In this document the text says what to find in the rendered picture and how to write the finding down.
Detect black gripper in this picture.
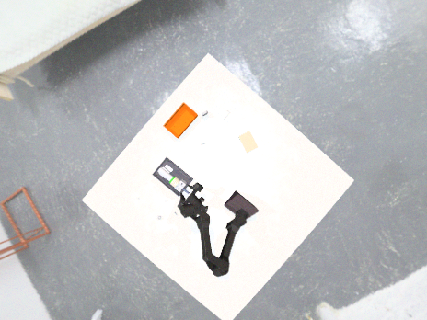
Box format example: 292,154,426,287
177,182,203,209

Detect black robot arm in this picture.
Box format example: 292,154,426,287
179,197,249,277

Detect orange open-top tray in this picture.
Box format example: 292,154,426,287
163,102,198,138

